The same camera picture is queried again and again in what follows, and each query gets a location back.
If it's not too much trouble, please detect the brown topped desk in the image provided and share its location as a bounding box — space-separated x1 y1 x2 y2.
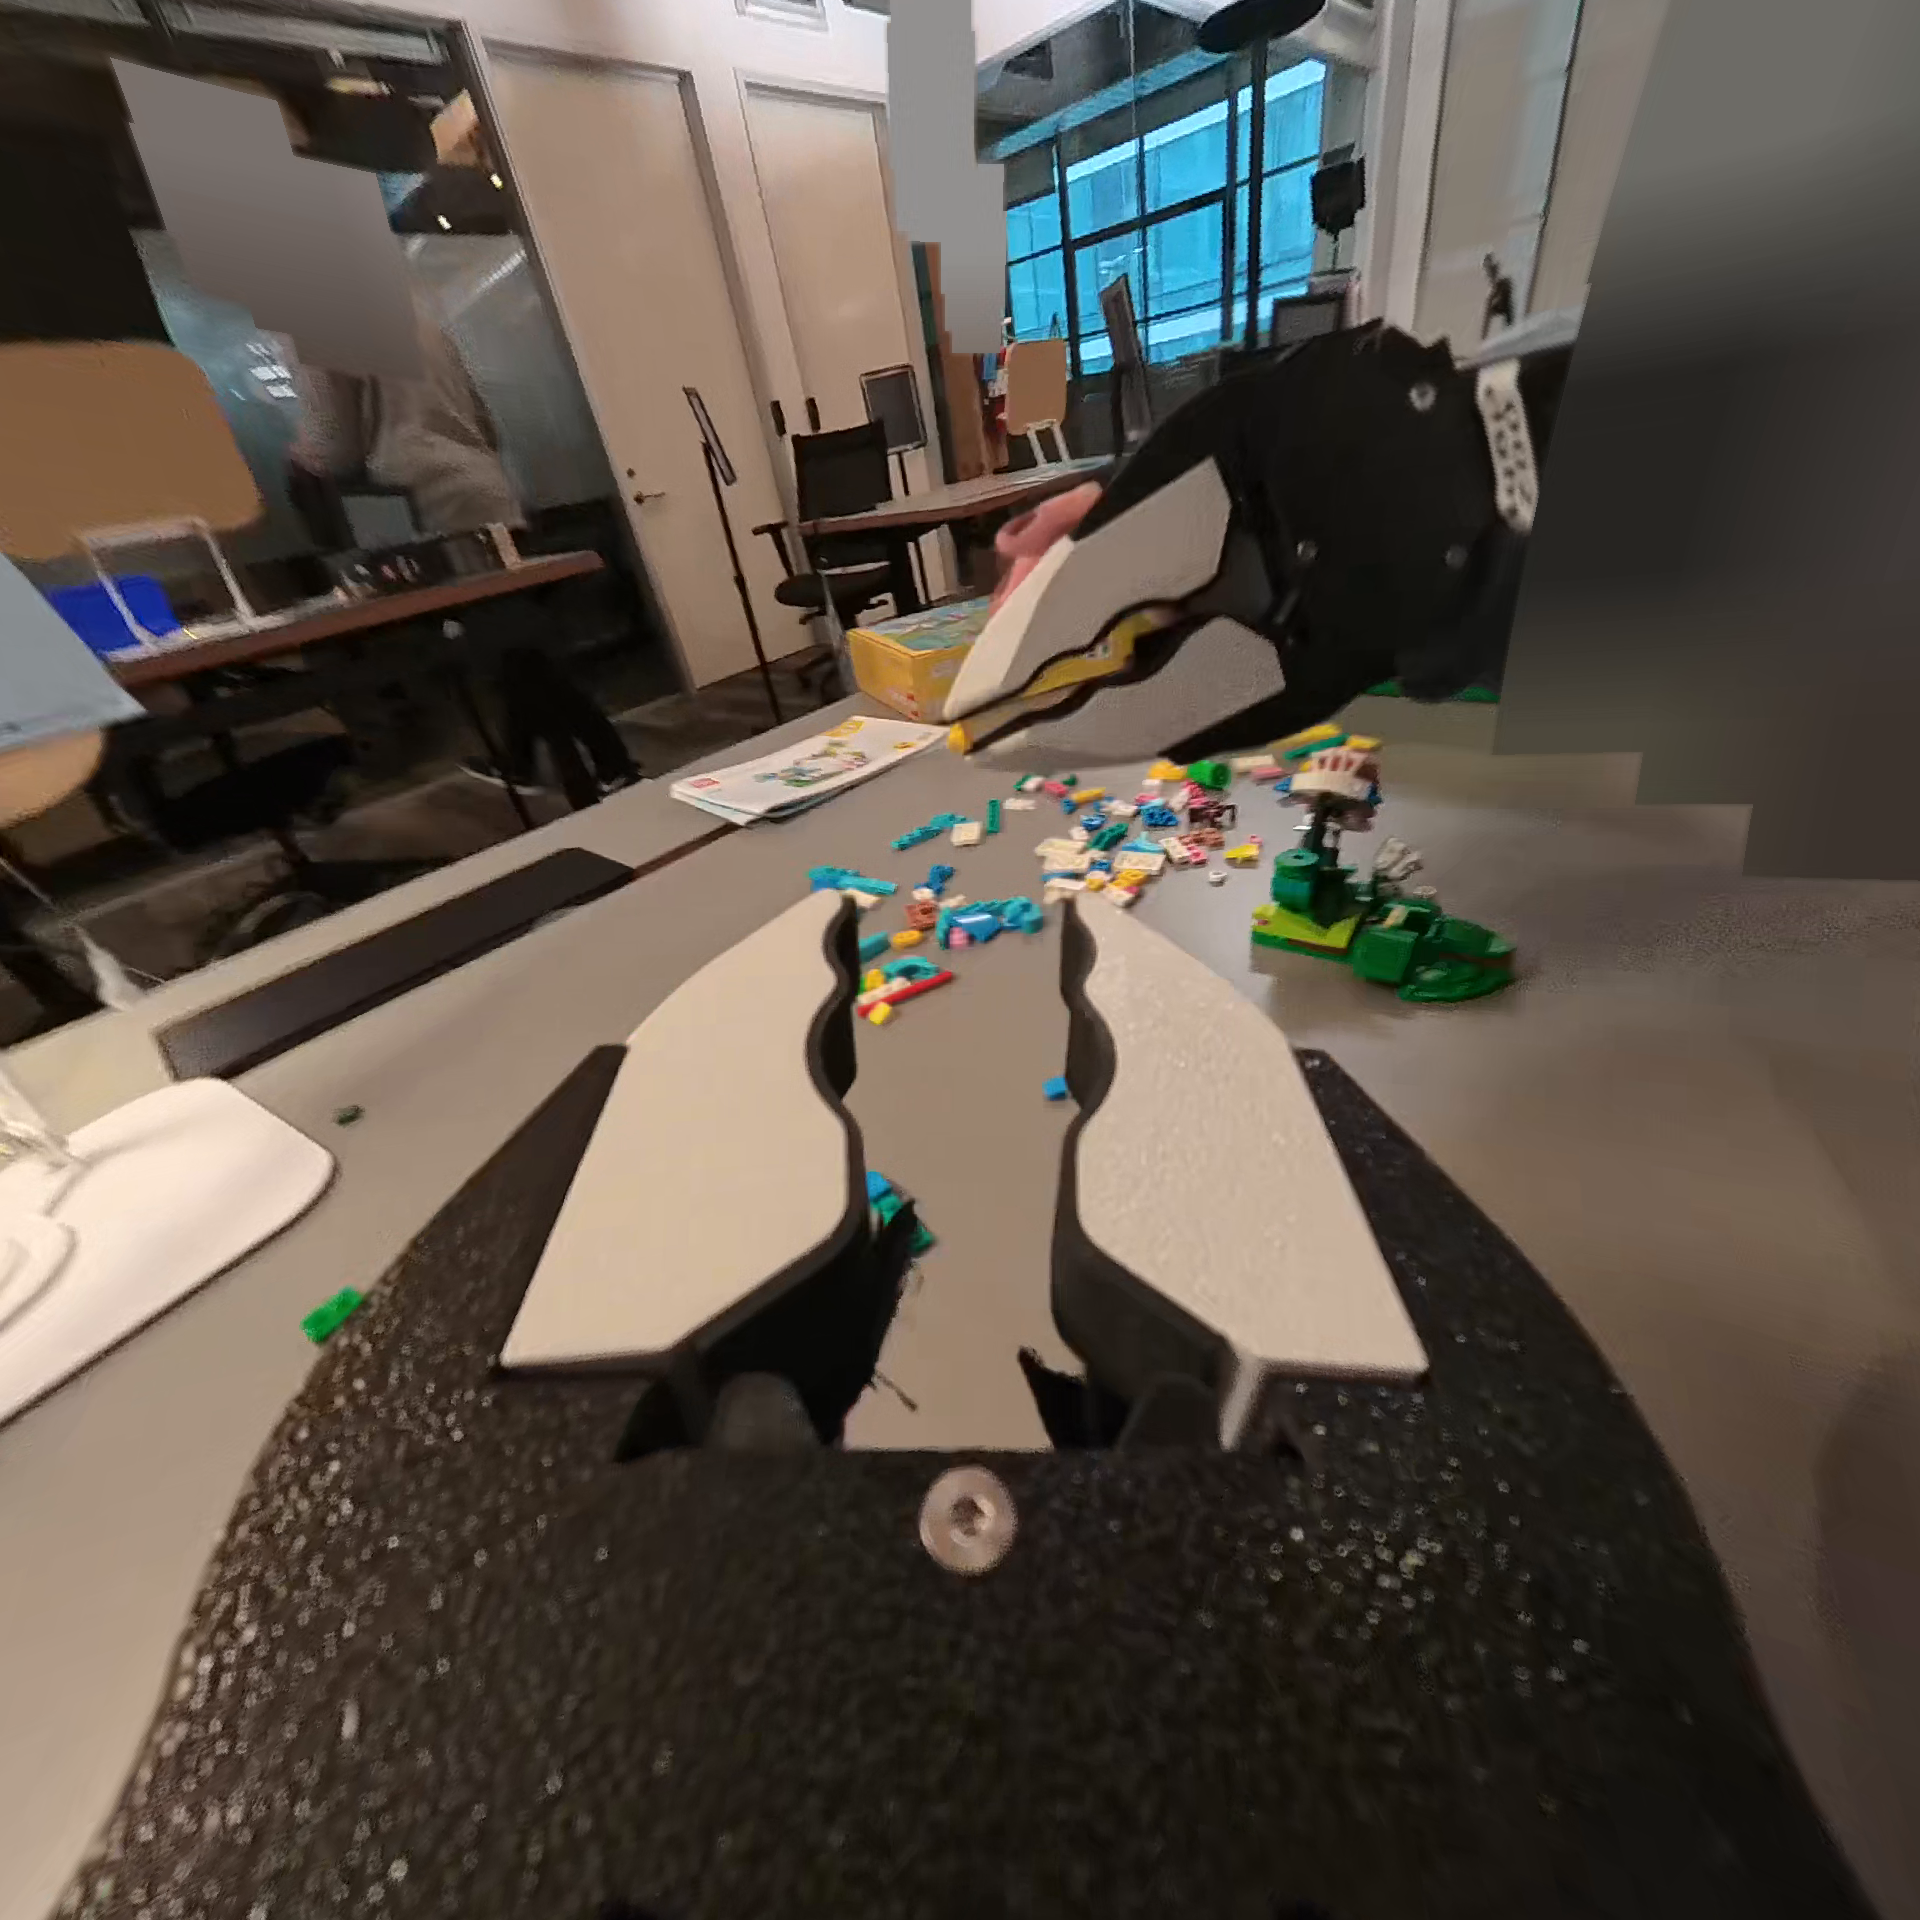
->
104 549 607 695

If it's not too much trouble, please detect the pale blue paper sheet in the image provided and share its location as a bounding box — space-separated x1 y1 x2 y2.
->
0 553 144 752

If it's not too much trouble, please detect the lego instruction booklet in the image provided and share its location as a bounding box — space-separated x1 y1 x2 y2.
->
669 716 952 825

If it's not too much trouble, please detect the person's right hand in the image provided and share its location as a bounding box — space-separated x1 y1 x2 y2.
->
996 482 1112 602

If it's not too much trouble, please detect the dark desk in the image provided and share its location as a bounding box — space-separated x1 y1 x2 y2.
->
794 456 1114 602

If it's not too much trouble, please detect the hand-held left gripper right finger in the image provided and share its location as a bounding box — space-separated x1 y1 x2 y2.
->
1047 893 1432 1450

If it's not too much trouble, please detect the black office chair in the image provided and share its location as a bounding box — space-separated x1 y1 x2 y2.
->
753 420 904 632

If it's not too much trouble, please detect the green lego plant build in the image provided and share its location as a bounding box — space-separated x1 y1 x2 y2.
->
1252 749 1517 1002

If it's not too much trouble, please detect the pile of loose lego bricks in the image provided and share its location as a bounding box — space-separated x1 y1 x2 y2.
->
809 725 1389 1036

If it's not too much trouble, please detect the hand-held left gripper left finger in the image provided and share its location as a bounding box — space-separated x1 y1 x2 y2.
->
499 892 874 1375

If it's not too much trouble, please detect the large wooden panel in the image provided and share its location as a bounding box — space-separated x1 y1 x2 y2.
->
0 716 112 832

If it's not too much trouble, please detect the black music stand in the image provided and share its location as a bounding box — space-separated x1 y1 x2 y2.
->
683 386 792 725

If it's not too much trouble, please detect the yellow lego box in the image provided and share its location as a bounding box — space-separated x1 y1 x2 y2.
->
846 598 1050 732

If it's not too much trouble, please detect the white door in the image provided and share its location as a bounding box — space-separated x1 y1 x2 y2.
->
734 73 963 602
482 43 772 695

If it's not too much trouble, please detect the clear acrylic stand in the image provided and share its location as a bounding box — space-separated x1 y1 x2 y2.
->
76 518 259 652

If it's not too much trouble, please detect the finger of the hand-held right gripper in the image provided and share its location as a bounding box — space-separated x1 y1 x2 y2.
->
943 456 1234 725
974 616 1289 763

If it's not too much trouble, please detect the blue plastic bin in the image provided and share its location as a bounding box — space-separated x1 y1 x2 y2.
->
46 578 183 662

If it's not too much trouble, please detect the small wooden panel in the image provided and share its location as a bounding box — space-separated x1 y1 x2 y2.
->
0 340 263 562

